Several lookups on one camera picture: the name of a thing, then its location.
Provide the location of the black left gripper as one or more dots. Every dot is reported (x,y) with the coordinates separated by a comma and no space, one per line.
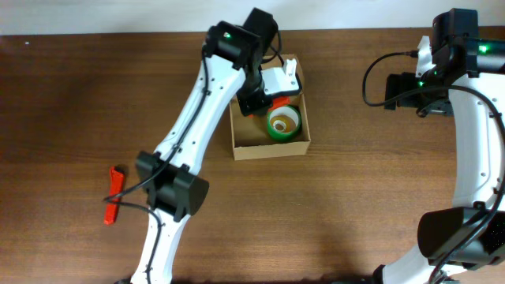
(250,103)

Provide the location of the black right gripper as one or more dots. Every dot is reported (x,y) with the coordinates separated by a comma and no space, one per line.
(405,81)

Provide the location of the open brown cardboard box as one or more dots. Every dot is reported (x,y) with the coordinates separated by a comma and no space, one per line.
(250,139)

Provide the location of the green tape roll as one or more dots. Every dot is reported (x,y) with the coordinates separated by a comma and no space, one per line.
(283,123)

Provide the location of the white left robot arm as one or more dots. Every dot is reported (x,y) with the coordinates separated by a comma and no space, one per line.
(230,68)

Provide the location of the orange utility knife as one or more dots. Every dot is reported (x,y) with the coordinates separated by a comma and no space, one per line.
(117,181)

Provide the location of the orange and black stapler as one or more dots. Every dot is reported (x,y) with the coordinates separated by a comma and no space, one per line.
(276,103)

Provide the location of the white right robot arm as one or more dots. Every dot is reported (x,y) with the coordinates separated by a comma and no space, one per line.
(461,75)

